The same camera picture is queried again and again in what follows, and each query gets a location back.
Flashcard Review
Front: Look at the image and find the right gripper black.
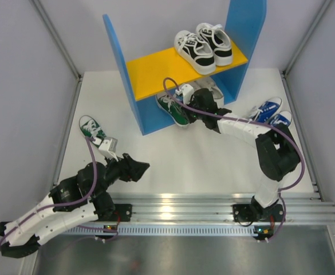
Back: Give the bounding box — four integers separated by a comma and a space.
179, 96, 206, 125

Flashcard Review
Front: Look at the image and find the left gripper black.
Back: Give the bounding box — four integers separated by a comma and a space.
90, 151, 149, 198

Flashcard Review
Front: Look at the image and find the green sneaker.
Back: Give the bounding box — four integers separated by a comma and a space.
156, 93, 190, 127
79, 115, 106, 140

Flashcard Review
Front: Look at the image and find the blue sneaker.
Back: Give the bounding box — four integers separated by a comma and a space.
249, 97, 282, 123
269, 111, 293, 127

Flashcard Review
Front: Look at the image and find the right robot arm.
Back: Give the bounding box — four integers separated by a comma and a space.
183, 88, 304, 226

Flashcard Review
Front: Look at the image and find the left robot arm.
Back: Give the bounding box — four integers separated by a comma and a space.
0, 154, 150, 258

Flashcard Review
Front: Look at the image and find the blue and yellow shoe shelf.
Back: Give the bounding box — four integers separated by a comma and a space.
103, 1, 267, 135

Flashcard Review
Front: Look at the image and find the black white sneaker left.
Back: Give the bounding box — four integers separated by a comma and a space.
174, 30, 216, 75

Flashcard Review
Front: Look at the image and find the black white sneaker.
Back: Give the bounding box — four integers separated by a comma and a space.
174, 30, 216, 75
196, 23, 233, 66

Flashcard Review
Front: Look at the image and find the black white sneaker right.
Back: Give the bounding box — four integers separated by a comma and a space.
196, 23, 233, 66

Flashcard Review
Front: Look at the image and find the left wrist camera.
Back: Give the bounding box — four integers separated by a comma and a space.
93, 137, 118, 159

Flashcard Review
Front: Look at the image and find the aluminium mounting rail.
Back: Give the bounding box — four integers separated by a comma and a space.
51, 184, 335, 226

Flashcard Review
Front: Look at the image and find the slotted cable duct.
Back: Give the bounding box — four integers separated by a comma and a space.
64, 223, 270, 237

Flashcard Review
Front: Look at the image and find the aluminium frame post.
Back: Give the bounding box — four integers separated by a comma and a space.
282, 0, 334, 79
29, 0, 82, 81

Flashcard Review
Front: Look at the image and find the left aluminium frame post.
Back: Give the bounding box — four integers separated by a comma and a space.
29, 0, 82, 81

